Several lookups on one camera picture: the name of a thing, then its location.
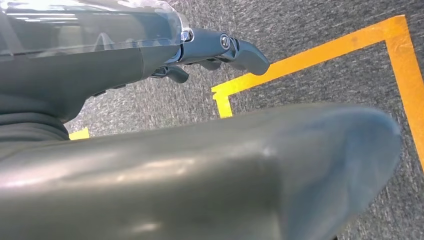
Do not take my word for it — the grey robot body shell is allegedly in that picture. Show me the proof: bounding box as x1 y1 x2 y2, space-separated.
0 102 403 240

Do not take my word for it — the yellow floor tape square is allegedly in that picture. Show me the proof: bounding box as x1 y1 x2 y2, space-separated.
68 14 424 173

